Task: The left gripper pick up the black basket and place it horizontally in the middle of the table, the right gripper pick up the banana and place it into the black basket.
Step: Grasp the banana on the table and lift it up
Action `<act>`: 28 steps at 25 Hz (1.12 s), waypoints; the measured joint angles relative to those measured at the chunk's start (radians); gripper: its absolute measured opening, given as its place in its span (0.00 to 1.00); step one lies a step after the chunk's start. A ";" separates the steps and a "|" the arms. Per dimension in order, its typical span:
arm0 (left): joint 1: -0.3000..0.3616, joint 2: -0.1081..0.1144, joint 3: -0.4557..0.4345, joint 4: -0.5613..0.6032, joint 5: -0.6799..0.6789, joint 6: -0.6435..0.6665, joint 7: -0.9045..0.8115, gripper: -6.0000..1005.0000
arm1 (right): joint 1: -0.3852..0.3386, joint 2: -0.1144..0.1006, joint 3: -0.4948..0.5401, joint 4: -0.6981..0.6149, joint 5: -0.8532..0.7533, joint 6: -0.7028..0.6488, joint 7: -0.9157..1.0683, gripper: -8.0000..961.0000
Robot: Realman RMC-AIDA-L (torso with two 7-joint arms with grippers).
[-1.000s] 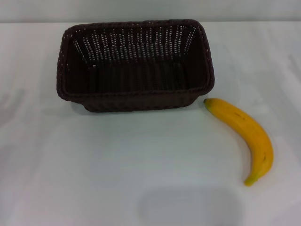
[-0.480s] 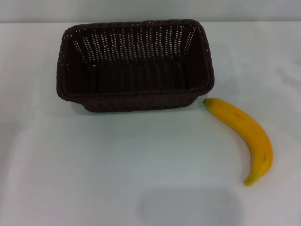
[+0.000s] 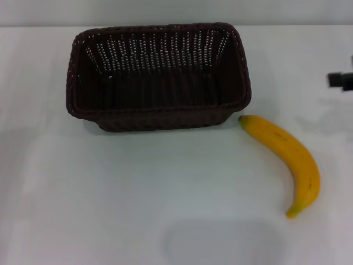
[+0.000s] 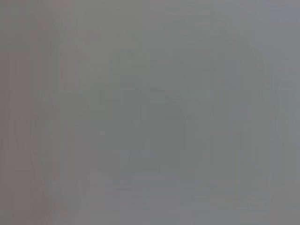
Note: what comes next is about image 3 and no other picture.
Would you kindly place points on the black woven plastic basket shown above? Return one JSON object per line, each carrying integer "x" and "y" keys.
{"x": 165, "y": 91}

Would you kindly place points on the yellow banana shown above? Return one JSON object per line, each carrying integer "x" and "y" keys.
{"x": 298, "y": 157}

